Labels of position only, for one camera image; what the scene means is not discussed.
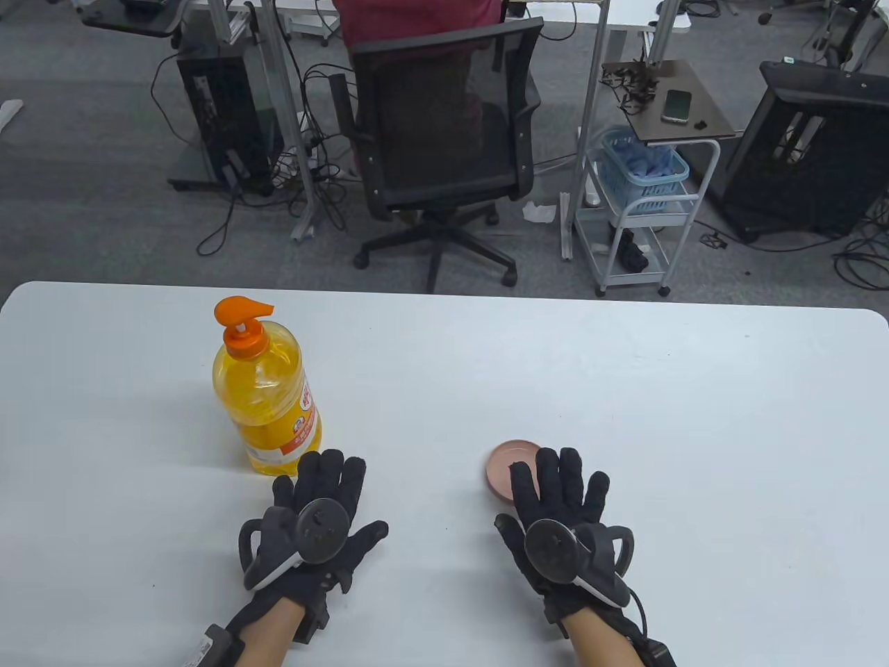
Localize person's right hand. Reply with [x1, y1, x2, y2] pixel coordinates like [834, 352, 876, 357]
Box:
[495, 447, 636, 623]

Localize person's left hand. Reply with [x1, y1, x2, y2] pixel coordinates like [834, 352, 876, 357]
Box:
[240, 450, 390, 629]

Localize pink seasoning dish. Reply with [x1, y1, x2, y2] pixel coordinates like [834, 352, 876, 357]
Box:
[485, 439, 549, 502]

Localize yellow dish soap pump bottle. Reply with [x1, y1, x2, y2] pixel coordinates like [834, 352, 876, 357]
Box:
[212, 296, 323, 477]

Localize person's left forearm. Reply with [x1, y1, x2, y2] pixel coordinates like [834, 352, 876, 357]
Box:
[235, 599, 308, 667]

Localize black round tracker controller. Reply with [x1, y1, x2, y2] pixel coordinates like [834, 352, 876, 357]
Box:
[522, 518, 636, 607]
[238, 499, 352, 593]

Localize black cloth item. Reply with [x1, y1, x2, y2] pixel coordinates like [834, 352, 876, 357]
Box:
[611, 228, 650, 273]

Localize white rolling cart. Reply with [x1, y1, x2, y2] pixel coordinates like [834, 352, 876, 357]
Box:
[574, 138, 720, 298]

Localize blue plastic basket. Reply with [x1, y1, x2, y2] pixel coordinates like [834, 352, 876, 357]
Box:
[600, 128, 690, 215]

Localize aluminium desk leg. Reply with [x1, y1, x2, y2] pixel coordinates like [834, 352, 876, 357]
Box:
[560, 0, 612, 261]
[247, 0, 322, 244]

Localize black mesh office chair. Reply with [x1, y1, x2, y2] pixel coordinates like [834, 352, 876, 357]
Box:
[328, 17, 545, 294]

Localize black computer tower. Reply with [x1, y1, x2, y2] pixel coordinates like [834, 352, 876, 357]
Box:
[167, 47, 284, 197]

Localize black slatted computer case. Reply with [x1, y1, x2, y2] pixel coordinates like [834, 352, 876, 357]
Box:
[721, 61, 889, 241]

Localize brown tray board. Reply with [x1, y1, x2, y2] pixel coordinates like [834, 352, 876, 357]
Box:
[601, 59, 737, 147]

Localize black wrist camera band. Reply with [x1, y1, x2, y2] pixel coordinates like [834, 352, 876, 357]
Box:
[633, 638, 679, 667]
[184, 624, 245, 667]

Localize black floor cable loop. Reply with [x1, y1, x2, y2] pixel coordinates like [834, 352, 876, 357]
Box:
[151, 52, 237, 256]

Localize black coiled floor cables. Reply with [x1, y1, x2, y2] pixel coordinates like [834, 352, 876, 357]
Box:
[832, 208, 889, 291]

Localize tangled black cables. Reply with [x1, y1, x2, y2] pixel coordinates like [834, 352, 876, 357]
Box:
[601, 61, 660, 116]

